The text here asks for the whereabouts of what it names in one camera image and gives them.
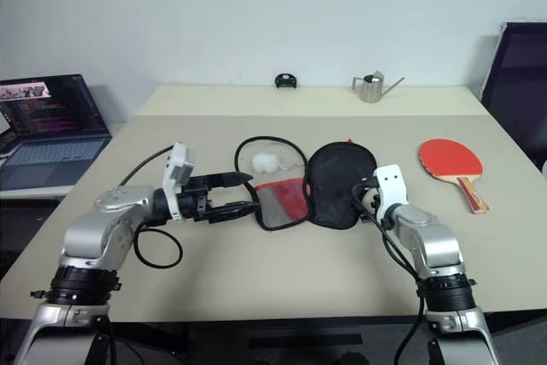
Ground small black plastic holder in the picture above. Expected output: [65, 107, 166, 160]
[274, 73, 299, 90]

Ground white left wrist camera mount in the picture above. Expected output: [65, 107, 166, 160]
[163, 141, 200, 217]

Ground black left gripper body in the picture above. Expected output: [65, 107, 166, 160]
[177, 174, 215, 225]

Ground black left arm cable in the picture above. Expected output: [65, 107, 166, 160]
[115, 145, 184, 268]

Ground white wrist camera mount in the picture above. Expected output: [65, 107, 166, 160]
[373, 164, 410, 217]
[163, 141, 200, 217]

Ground red table tennis paddle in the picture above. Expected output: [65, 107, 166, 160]
[417, 138, 491, 215]

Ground white stuffing wad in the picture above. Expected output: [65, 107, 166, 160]
[250, 151, 286, 174]

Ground black paddle case red lining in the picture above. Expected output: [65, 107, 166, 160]
[233, 136, 379, 233]

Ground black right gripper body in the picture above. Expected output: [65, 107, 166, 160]
[360, 175, 385, 224]

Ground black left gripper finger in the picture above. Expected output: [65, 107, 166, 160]
[208, 171, 254, 190]
[208, 201, 259, 225]

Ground black office chair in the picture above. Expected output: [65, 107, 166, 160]
[480, 21, 547, 169]

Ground steel watering can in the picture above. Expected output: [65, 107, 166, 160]
[350, 69, 406, 104]

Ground grey open laptop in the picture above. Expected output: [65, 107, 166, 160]
[0, 74, 113, 191]

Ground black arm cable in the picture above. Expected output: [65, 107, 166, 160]
[115, 145, 184, 268]
[350, 183, 426, 365]

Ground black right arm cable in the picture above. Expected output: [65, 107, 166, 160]
[350, 183, 426, 365]

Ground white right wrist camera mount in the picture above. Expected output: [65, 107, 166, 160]
[373, 164, 410, 217]

